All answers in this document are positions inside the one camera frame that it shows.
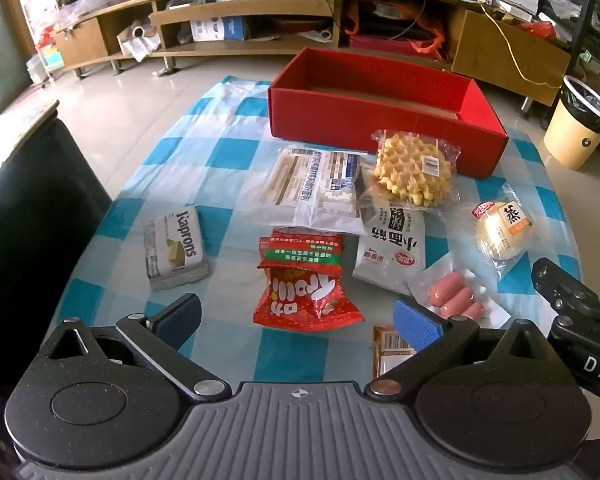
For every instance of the red cardboard box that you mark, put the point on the red cardboard box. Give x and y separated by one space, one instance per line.
330 110

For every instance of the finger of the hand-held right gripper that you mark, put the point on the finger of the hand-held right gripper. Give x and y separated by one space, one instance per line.
555 280

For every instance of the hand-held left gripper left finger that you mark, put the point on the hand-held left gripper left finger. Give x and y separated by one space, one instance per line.
180 317

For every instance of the white plastic drawer cart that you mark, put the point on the white plastic drawer cart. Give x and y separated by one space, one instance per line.
47 62

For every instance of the red snack bag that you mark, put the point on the red snack bag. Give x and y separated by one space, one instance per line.
300 300

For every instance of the clear steamed cake packet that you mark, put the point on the clear steamed cake packet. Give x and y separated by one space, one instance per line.
500 235

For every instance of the white small bread packet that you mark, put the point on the white small bread packet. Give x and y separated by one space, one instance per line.
387 250

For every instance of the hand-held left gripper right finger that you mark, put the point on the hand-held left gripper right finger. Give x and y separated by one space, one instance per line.
417 325

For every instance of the pink flat box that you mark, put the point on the pink flat box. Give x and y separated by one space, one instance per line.
395 42

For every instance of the red green snack packet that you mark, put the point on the red green snack packet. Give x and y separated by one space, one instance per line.
300 247

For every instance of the grey wafer packet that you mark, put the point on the grey wafer packet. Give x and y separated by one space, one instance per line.
175 245

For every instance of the clear waffle packet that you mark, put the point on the clear waffle packet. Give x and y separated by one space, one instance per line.
410 170

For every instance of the black chair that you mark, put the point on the black chair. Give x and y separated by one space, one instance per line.
30 235

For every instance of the orange plastic bag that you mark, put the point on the orange plastic bag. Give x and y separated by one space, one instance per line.
430 42

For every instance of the yellow trash bin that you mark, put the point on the yellow trash bin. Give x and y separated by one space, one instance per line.
570 130

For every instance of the brown snack packet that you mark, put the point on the brown snack packet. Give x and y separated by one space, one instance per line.
386 357

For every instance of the white blue biscuit packet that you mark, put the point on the white blue biscuit packet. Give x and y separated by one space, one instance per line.
300 185

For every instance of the red plastic bag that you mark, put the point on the red plastic bag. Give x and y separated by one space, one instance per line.
537 30

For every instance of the blue white carton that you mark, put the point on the blue white carton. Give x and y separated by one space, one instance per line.
220 29

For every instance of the wooden TV stand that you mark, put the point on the wooden TV stand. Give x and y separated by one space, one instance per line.
505 45

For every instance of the clear sausage packet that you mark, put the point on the clear sausage packet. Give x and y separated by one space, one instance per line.
455 297

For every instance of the blue white checkered tablecloth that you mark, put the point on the blue white checkered tablecloth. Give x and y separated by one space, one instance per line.
230 160

